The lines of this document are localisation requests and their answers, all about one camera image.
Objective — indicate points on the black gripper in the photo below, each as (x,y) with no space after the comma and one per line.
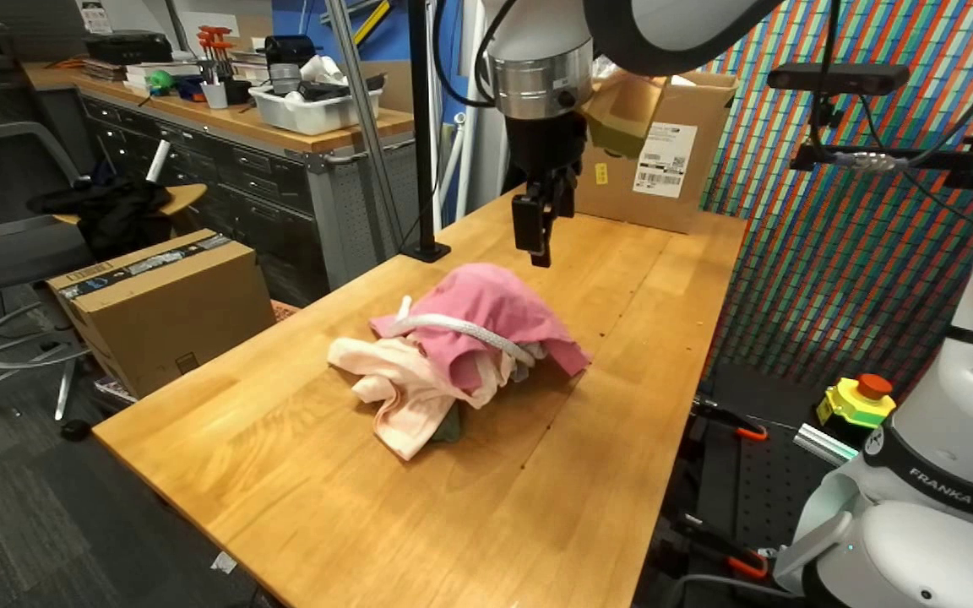
(545,154)

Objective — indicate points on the hot pink cloth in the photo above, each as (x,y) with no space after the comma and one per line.
(498,307)

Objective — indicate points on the pale peach shirt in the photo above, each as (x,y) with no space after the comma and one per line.
(408,392)

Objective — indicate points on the cardboard box with shipping label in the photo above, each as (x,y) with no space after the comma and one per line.
(611,196)

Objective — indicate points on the white upright panel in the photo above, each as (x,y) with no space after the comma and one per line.
(489,157)

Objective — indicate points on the black upright pole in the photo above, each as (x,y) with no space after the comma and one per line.
(425,136)

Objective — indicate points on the silver slanted pole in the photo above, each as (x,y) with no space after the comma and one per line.
(367,112)

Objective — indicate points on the wooden top workbench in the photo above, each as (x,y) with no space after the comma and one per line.
(286,190)

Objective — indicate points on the white plastic bin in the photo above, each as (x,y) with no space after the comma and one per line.
(304,111)

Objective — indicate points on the orange black clamp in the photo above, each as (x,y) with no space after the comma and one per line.
(733,426)
(733,559)

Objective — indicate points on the blue board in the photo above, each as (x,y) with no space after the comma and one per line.
(318,23)

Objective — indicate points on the black cup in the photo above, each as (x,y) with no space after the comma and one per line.
(287,54)

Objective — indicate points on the small round wooden table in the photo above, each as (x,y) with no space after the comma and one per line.
(185,201)

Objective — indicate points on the yellow red emergency stop button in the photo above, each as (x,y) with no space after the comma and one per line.
(857,407)

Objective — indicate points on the red spray bottle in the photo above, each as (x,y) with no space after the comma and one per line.
(213,52)

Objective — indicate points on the cardboard box with black tape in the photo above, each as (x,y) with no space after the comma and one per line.
(169,324)

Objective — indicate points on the black bag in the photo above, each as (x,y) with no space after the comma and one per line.
(117,213)

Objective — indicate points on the black case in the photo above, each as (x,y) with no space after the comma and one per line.
(126,50)

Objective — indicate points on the gray office chair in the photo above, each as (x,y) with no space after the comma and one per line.
(0,248)

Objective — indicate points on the yellow green wrist camera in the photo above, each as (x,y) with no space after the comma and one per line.
(618,132)

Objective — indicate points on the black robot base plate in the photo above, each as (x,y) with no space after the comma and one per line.
(759,486)

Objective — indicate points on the black bar-shaped camera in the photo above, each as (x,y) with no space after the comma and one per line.
(837,79)

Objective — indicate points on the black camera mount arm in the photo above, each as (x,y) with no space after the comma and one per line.
(904,157)

